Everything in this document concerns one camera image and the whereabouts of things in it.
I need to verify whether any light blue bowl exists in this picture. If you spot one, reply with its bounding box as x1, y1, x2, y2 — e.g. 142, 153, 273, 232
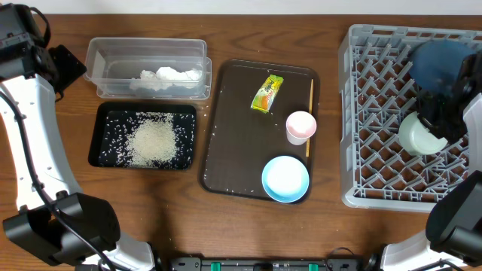
261, 156, 310, 203

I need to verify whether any white tissue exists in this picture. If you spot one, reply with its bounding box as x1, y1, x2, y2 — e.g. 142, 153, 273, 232
130, 67, 203, 91

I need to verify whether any mint green bowl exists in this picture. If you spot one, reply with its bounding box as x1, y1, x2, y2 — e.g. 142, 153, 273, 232
398, 111, 448, 156

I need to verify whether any pink cup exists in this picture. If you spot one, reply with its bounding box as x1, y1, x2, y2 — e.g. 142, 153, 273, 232
285, 111, 317, 145

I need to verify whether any pile of rice grains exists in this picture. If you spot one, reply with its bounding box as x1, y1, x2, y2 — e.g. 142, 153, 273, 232
99, 111, 195, 169

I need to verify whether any black waste tray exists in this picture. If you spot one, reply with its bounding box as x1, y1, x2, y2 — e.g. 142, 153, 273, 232
88, 102, 197, 167

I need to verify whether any yellow green snack wrapper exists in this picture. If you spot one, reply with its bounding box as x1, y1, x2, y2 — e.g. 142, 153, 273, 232
251, 75, 284, 113

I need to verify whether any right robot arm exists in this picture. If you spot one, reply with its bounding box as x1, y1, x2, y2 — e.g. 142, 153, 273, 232
374, 53, 481, 270

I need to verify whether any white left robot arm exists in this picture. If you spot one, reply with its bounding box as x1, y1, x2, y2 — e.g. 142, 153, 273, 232
1, 3, 157, 270

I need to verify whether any grey dishwasher rack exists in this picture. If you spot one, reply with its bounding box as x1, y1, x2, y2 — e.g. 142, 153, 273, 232
338, 24, 481, 213

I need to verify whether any wooden chopstick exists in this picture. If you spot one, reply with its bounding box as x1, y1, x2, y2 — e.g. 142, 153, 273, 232
305, 79, 314, 157

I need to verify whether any dark blue plate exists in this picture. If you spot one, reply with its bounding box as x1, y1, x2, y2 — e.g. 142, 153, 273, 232
409, 41, 476, 96

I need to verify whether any clear plastic bin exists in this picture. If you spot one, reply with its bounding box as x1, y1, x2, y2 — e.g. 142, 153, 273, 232
84, 38, 212, 100

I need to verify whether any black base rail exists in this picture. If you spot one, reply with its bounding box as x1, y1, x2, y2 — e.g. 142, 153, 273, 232
168, 256, 378, 271

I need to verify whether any dark brown serving tray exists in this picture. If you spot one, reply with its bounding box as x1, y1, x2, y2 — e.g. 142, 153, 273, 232
199, 59, 320, 201

